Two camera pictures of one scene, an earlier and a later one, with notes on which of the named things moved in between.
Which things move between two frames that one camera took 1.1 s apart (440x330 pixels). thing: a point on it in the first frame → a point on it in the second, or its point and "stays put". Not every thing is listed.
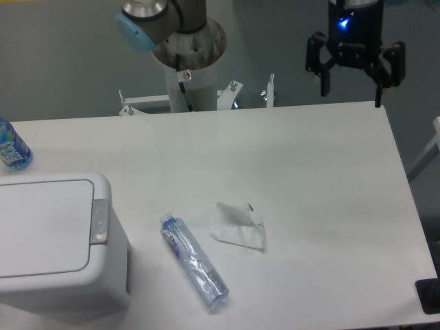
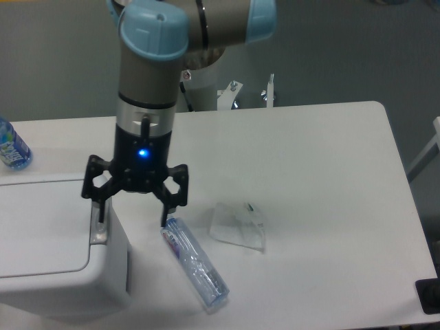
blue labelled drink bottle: x=14 y=152 stays put
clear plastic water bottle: x=210 y=285 stays put
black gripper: x=355 y=38 → x=141 y=162
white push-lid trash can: x=63 y=250 stays put
